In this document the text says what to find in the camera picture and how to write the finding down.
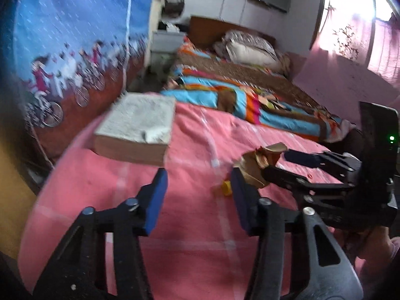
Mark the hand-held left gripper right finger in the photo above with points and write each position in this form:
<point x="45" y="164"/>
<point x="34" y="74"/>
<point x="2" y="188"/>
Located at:
<point x="240" y="200"/>

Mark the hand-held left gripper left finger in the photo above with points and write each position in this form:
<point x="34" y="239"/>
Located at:
<point x="156" y="200"/>

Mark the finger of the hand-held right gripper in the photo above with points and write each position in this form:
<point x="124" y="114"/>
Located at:
<point x="312" y="158"/>
<point x="293" y="182"/>

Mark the small yellow item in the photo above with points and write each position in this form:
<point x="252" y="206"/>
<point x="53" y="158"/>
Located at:
<point x="226" y="188"/>

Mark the brown paper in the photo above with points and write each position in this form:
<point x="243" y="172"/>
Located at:
<point x="250" y="165"/>

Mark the person's right hand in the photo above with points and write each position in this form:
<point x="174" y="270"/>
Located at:
<point x="376" y="243"/>

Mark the pink bedspread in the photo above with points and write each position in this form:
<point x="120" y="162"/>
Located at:
<point x="187" y="137"/>

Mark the grey foam block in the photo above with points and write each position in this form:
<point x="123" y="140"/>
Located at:
<point x="137" y="125"/>

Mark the pink curtain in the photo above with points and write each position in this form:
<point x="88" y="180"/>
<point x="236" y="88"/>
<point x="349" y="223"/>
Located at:
<point x="343" y="75"/>

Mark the colourful patchwork blanket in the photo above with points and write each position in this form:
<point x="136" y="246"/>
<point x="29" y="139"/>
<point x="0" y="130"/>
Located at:
<point x="218" y="93"/>

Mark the patterned pillow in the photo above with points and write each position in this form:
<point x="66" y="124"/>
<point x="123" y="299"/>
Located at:
<point x="250" y="51"/>

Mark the grey nightstand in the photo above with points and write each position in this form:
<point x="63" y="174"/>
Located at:
<point x="167" y="45"/>

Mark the wooden headboard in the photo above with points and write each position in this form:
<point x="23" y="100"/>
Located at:
<point x="203" y="31"/>

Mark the dark hanging bag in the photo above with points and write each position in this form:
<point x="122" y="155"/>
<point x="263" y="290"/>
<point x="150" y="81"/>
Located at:
<point x="173" y="4"/>

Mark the blue printed cloth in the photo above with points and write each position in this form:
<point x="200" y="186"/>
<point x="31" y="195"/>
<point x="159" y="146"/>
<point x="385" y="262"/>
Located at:
<point x="72" y="22"/>

